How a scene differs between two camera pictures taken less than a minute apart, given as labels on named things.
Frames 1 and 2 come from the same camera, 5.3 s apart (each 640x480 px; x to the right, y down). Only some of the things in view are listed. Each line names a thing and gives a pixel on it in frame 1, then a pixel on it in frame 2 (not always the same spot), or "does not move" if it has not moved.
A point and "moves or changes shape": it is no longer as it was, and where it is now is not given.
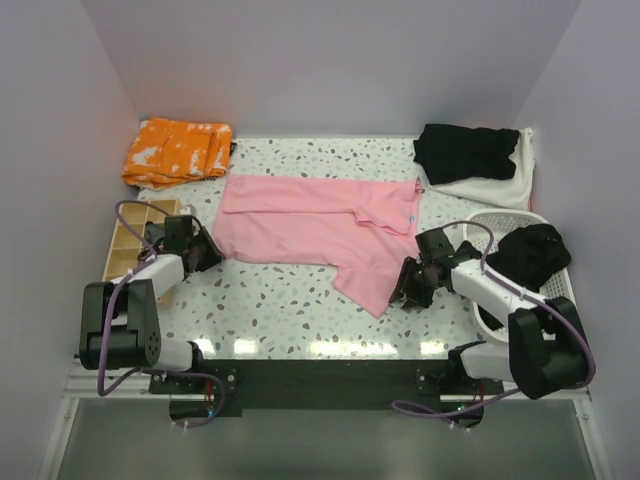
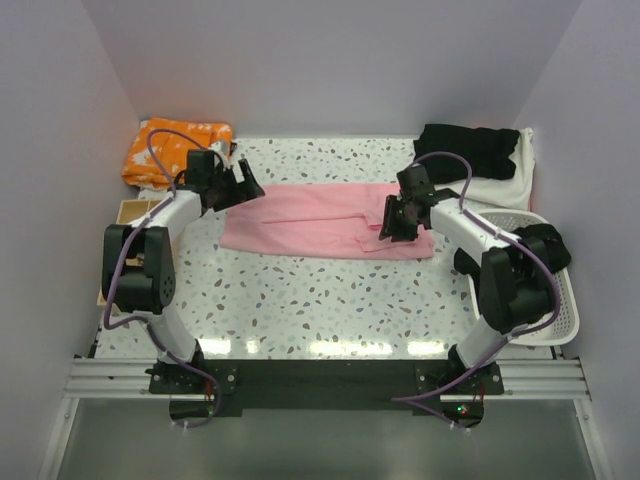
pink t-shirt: (366, 227) moves or changes shape
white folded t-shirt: (514, 193) does not move
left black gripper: (214, 254) -> (241, 192)
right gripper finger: (403, 280) -> (389, 220)
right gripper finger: (417, 299) -> (400, 235)
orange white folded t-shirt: (168, 152) does not move
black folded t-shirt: (448, 152) does not move
